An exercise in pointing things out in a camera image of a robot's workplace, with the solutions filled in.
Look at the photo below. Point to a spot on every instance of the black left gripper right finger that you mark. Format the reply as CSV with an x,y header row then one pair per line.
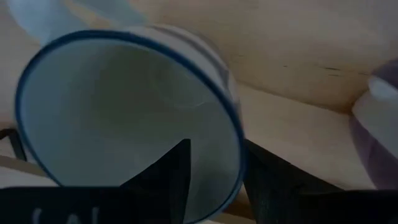
x,y
270,186

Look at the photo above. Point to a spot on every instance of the white mug with blue rim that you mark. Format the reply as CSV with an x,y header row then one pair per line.
x,y
124,109

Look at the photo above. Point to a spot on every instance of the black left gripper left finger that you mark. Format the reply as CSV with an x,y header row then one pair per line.
x,y
168,186

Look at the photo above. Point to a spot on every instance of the wooden shelf rack black frame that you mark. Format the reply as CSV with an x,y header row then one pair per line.
x,y
295,130

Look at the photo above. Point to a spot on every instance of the purple and white striped mug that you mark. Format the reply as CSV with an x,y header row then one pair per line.
x,y
373,124

